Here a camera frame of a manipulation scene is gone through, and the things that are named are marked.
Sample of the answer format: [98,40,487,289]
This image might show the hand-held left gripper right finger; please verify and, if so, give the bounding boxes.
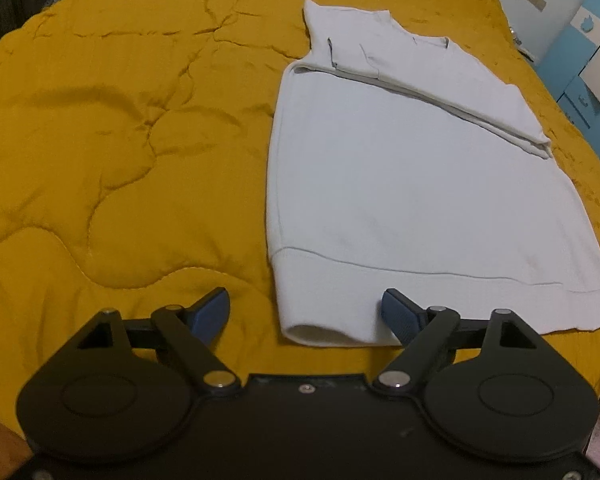
[372,287,531,394]

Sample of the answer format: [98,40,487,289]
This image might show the blue drawer cabinet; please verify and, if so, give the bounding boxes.
[535,0,600,128]

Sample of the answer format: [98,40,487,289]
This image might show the mustard yellow quilt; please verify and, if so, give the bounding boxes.
[0,0,600,461]

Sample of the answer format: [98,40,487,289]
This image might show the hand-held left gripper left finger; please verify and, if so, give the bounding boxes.
[75,287,243,394]

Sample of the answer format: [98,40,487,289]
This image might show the white printed sweatshirt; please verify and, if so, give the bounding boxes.
[264,0,600,349]

